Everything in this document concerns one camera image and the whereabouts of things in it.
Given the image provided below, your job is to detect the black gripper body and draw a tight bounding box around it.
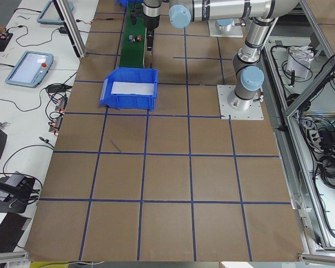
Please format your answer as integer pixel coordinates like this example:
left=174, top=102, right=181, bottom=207
left=142, top=0, right=162, bottom=30

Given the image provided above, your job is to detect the far blue bin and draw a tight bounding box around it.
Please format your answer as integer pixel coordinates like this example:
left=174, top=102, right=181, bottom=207
left=115, top=0, right=129, bottom=7

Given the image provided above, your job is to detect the green conveyor belt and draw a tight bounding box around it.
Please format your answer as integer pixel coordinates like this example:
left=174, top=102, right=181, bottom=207
left=119, top=1, right=146, bottom=68

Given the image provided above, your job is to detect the white foam pad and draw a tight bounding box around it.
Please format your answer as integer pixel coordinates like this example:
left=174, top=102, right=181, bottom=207
left=111, top=82, right=155, bottom=95

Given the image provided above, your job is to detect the blue plastic bin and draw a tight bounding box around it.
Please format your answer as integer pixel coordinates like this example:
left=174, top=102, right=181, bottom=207
left=99, top=67, right=159, bottom=111

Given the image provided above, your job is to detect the far teach pendant tablet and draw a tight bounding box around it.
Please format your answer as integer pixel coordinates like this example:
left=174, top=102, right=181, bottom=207
left=36, top=1, right=63, bottom=26

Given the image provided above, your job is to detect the teach pendant tablet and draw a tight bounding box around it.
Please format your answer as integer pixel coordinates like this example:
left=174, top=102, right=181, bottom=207
left=5, top=51, right=54, bottom=88
left=36, top=1, right=63, bottom=26

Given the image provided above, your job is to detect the near teach pendant tablet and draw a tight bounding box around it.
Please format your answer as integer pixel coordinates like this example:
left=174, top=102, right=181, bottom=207
left=5, top=51, right=54, bottom=88

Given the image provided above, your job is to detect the white crumpled bag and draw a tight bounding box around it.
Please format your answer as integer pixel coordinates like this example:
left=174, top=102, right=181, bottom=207
left=286, top=46, right=314, bottom=79

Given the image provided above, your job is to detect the black monitor stand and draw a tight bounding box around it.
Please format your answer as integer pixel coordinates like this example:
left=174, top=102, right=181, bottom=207
left=0, top=129, right=35, bottom=213

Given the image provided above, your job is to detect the aluminium frame post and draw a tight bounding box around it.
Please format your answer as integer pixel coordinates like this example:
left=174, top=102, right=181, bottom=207
left=53, top=0, right=87, bottom=59

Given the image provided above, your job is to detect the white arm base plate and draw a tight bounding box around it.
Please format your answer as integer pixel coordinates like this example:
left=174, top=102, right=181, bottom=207
left=217, top=85, right=264, bottom=121

